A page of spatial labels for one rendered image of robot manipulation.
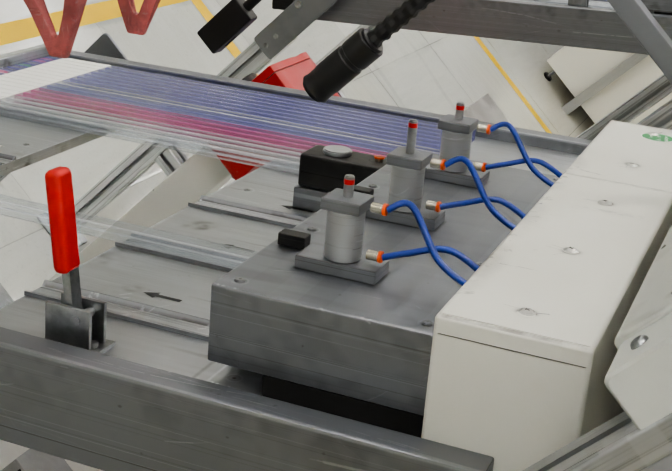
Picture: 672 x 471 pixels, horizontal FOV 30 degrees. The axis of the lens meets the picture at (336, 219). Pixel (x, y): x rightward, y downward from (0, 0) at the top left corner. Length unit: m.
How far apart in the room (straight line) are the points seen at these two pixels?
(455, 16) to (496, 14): 0.07
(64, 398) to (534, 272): 0.27
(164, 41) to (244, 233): 2.29
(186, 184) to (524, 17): 0.61
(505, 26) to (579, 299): 1.42
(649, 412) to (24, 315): 0.41
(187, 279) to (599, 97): 4.62
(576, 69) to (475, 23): 3.34
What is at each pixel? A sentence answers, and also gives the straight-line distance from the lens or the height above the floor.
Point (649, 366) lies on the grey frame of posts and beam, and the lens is 0.55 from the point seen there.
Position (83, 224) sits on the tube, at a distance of 0.93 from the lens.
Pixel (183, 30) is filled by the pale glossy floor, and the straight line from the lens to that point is 3.33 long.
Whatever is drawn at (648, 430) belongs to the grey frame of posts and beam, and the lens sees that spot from 0.56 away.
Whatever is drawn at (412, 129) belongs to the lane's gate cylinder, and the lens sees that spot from 0.81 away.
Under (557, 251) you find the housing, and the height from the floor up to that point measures 1.26.
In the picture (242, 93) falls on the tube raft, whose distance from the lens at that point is 1.34.
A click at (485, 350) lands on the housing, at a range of 0.63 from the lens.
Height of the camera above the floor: 1.52
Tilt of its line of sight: 27 degrees down
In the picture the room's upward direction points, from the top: 52 degrees clockwise
